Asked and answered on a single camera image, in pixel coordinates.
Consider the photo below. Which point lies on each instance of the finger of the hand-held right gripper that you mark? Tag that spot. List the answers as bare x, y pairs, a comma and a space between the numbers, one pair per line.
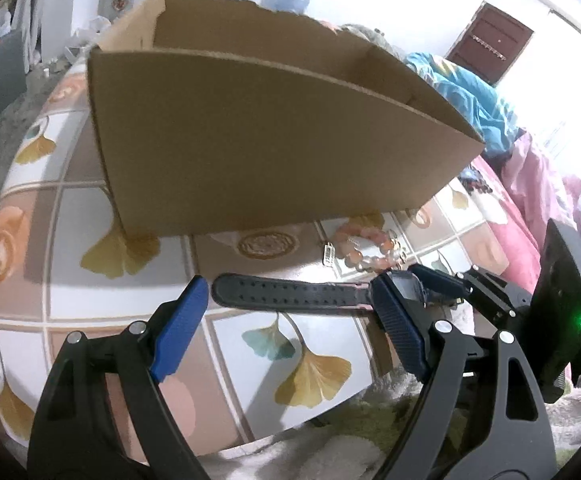
443, 282
495, 295

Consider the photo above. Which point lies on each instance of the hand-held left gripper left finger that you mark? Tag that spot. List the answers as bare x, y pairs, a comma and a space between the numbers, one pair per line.
183, 330

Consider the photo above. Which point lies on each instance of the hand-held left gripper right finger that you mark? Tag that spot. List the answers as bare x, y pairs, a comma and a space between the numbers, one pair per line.
400, 332

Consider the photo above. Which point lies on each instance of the brown cardboard box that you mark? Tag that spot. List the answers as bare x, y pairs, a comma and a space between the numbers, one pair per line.
270, 150

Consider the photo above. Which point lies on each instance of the pink floral blanket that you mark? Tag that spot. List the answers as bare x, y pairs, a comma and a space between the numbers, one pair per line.
530, 190

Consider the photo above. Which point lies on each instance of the white green fluffy towel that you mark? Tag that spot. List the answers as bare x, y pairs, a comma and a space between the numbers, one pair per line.
330, 450

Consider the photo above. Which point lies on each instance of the blue blanket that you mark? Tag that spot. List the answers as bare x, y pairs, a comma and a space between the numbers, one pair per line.
470, 95

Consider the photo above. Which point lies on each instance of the brown door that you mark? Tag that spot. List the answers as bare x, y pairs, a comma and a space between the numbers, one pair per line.
490, 42

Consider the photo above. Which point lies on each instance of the grey patterned pillow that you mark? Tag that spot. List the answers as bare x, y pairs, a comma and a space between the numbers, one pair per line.
370, 35

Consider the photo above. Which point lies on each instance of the white plastic bag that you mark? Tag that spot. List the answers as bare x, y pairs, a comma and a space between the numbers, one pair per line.
88, 35

